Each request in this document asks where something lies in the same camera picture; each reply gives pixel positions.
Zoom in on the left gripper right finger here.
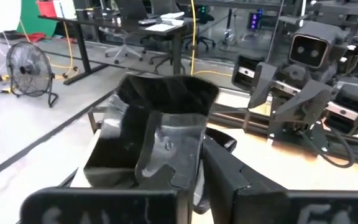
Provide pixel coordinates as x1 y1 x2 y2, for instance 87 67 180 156
202 138 358 224

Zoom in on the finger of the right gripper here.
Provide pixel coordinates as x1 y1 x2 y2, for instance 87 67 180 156
272 79 334 124
247 62 279 110

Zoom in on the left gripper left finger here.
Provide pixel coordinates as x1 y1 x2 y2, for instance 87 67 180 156
20 164 198 224

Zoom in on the wooden shelf black metal frame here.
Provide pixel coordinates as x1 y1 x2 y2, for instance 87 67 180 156
70 104 358 192

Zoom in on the black controller box with lights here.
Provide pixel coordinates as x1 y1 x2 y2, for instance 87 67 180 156
248 9 264 32

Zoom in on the dark mesh office chair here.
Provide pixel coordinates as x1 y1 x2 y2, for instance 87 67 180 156
183 4 217 52

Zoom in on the white paper stack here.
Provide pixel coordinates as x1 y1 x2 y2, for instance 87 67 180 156
144 11 186 32

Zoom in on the grey office chair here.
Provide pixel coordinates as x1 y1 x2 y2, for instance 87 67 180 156
104 27 145 65

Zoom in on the black work table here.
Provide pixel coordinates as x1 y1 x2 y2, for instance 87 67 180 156
38 14 188 86

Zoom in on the black laptop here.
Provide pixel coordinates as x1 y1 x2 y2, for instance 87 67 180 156
113 0 157 20

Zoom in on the black floor fan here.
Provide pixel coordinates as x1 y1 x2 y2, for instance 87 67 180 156
6 41 58 108

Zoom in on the green and white canister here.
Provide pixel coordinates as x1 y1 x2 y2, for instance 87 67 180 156
62 0 77 19

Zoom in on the green board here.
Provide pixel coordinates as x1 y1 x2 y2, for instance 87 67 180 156
16 0 58 37

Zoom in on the small white box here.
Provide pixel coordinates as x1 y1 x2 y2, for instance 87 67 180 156
53 0 63 19

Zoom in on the red container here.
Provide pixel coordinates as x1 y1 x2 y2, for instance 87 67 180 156
36 0 57 18

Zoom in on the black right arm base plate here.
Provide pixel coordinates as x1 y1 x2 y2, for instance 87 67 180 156
267 121 329 153

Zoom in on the black right base cable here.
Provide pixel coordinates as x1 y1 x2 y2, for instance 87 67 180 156
303 124 356 169

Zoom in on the black aluminium frame rail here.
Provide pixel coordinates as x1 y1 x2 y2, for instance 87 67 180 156
209 104 358 169

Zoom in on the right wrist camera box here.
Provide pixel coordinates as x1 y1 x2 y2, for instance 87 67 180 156
288 21 349 70

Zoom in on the yellow hanging cable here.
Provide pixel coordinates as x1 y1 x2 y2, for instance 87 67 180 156
190 0 233 78

